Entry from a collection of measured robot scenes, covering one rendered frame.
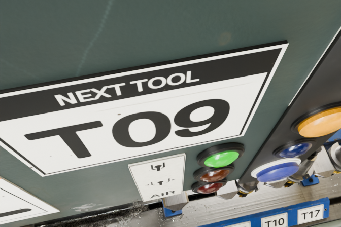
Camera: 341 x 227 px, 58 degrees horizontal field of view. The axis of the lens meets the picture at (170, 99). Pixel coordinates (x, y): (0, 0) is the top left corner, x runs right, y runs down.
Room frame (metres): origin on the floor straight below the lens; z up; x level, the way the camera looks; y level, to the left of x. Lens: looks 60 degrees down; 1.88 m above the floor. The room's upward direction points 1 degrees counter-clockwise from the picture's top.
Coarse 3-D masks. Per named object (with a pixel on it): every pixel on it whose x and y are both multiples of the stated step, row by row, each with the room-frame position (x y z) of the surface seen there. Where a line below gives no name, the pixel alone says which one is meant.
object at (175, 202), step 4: (184, 192) 0.15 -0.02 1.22; (168, 196) 0.14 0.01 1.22; (172, 196) 0.14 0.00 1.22; (176, 196) 0.14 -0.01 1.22; (180, 196) 0.14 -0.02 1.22; (184, 196) 0.14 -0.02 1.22; (164, 200) 0.14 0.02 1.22; (168, 200) 0.14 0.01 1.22; (172, 200) 0.14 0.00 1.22; (176, 200) 0.14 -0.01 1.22; (180, 200) 0.13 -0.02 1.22; (184, 200) 0.13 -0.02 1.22; (188, 200) 0.14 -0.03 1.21; (164, 204) 0.13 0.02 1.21; (168, 204) 0.13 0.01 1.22; (172, 204) 0.13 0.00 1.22; (176, 204) 0.13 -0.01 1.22; (180, 204) 0.13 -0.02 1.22; (184, 204) 0.13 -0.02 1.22; (168, 208) 0.12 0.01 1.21; (172, 208) 0.12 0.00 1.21; (176, 208) 0.12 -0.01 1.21; (180, 208) 0.12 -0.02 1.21
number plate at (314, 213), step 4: (304, 208) 0.16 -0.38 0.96; (308, 208) 0.16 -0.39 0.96; (312, 208) 0.16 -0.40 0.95; (316, 208) 0.16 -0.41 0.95; (320, 208) 0.16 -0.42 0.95; (300, 212) 0.15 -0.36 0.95; (304, 212) 0.15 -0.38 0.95; (308, 212) 0.15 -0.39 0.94; (312, 212) 0.15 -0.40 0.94; (316, 212) 0.15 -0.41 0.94; (320, 212) 0.15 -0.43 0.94; (300, 216) 0.14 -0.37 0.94; (304, 216) 0.14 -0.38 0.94; (308, 216) 0.14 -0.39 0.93; (312, 216) 0.14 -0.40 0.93; (316, 216) 0.14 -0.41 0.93; (320, 216) 0.14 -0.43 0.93; (300, 220) 0.13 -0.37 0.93; (304, 220) 0.13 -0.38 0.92; (308, 220) 0.13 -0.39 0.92; (312, 220) 0.13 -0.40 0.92
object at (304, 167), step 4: (316, 156) 0.20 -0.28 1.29; (308, 160) 0.19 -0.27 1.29; (312, 160) 0.19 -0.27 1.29; (300, 164) 0.19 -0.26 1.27; (304, 164) 0.19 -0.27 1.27; (308, 164) 0.19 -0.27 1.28; (312, 164) 0.19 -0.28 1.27; (300, 168) 0.19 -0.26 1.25; (304, 168) 0.18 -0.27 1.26; (308, 168) 0.18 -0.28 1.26; (296, 172) 0.18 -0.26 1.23; (300, 172) 0.18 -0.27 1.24; (304, 172) 0.18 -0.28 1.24
